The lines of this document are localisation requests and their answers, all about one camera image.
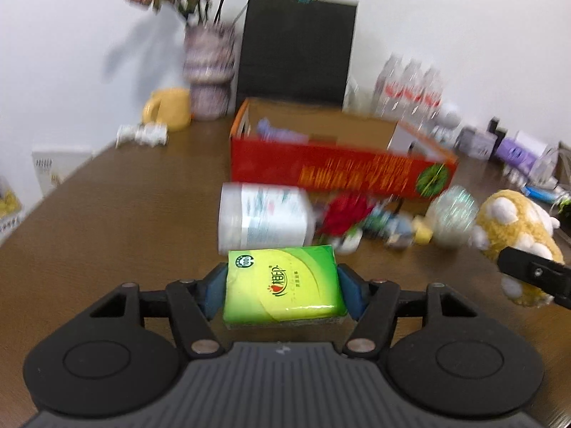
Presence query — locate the yellow and white plush toy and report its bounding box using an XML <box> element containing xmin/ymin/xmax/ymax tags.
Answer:
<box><xmin>470</xmin><ymin>189</ymin><xmax>565</xmax><ymax>307</ymax></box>

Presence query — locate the blue patterned item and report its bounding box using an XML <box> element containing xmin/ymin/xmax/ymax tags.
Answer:
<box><xmin>362</xmin><ymin>207</ymin><xmax>415</xmax><ymax>249</ymax></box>

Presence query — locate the green tissue pack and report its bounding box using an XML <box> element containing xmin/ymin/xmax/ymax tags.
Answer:
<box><xmin>223</xmin><ymin>245</ymin><xmax>348</xmax><ymax>327</ymax></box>

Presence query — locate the red fabric flower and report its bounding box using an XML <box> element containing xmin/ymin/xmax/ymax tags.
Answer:
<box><xmin>318</xmin><ymin>193</ymin><xmax>375</xmax><ymax>237</ymax></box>

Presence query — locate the clear cotton bud box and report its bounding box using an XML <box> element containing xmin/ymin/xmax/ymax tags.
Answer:
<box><xmin>218</xmin><ymin>183</ymin><xmax>315</xmax><ymax>254</ymax></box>

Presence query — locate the iridescent clear plastic ball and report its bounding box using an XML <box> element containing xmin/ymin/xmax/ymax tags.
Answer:
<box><xmin>426</xmin><ymin>185</ymin><xmax>479</xmax><ymax>248</ymax></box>

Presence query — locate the purple wipes pack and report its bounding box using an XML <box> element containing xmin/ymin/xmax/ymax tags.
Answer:
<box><xmin>495</xmin><ymin>137</ymin><xmax>538</xmax><ymax>176</ymax></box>

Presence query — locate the grey patterned pouch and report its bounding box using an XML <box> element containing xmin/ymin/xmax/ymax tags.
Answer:
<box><xmin>456</xmin><ymin>127</ymin><xmax>496</xmax><ymax>161</ymax></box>

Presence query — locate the red cardboard box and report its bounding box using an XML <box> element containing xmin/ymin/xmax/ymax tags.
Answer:
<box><xmin>229</xmin><ymin>98</ymin><xmax>458</xmax><ymax>200</ymax></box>

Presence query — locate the crumpled white tissue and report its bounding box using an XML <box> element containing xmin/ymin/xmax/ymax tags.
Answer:
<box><xmin>115</xmin><ymin>123</ymin><xmax>167</xmax><ymax>148</ymax></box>

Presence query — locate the purple item inside box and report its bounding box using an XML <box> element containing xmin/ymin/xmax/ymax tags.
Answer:
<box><xmin>257</xmin><ymin>118</ymin><xmax>309</xmax><ymax>144</ymax></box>

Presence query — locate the middle water bottle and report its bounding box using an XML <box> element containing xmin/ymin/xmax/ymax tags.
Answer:
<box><xmin>397</xmin><ymin>59</ymin><xmax>423</xmax><ymax>120</ymax></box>

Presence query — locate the water bottle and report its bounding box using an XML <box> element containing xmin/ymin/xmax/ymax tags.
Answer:
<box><xmin>371</xmin><ymin>54</ymin><xmax>403</xmax><ymax>117</ymax></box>
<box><xmin>417</xmin><ymin>67</ymin><xmax>443</xmax><ymax>128</ymax></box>
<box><xmin>397</xmin><ymin>59</ymin><xmax>423</xmax><ymax>120</ymax></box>

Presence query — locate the white robot figurine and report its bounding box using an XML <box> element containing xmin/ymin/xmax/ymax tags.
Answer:
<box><xmin>431</xmin><ymin>102</ymin><xmax>462</xmax><ymax>144</ymax></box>

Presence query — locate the yellow mug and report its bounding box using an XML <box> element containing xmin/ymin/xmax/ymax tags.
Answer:
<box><xmin>141</xmin><ymin>88</ymin><xmax>192</xmax><ymax>132</ymax></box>

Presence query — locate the left water bottle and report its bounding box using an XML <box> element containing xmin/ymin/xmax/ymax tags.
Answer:
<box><xmin>371</xmin><ymin>54</ymin><xmax>403</xmax><ymax>117</ymax></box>

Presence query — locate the right water bottle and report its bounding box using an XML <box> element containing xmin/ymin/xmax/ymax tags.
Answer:
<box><xmin>417</xmin><ymin>67</ymin><xmax>443</xmax><ymax>128</ymax></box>

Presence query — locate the pink textured vase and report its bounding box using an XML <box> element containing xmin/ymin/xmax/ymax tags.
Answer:
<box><xmin>183</xmin><ymin>24</ymin><xmax>235</xmax><ymax>121</ymax></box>

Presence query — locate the black paper bag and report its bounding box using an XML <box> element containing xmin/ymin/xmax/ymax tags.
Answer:
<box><xmin>235</xmin><ymin>0</ymin><xmax>357</xmax><ymax>107</ymax></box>

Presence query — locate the white booklet by wall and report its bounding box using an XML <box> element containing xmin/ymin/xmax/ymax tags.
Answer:
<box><xmin>31</xmin><ymin>146</ymin><xmax>93</xmax><ymax>197</ymax></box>

